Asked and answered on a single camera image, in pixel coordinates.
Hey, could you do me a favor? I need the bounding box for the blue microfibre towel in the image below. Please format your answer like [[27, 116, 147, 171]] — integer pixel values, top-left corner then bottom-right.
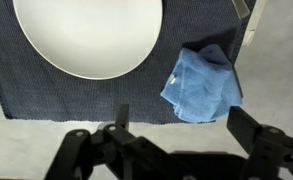
[[159, 43, 244, 124]]

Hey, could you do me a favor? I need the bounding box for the white tape strip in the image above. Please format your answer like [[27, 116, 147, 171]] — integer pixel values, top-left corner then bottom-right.
[[241, 0, 268, 48]]

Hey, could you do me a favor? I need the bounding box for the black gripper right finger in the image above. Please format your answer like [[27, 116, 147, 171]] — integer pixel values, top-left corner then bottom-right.
[[226, 105, 293, 180]]

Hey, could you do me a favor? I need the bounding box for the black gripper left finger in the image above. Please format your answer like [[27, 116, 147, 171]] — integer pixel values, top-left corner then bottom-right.
[[43, 103, 174, 180]]

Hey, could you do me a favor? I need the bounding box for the silver metal fork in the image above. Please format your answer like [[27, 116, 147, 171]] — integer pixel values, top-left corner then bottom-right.
[[231, 0, 252, 20]]

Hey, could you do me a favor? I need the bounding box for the dark blue woven placemat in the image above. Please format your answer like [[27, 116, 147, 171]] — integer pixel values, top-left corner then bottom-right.
[[0, 0, 258, 125]]

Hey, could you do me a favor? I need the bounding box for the round white plate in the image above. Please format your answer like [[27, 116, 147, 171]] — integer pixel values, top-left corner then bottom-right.
[[12, 0, 164, 81]]

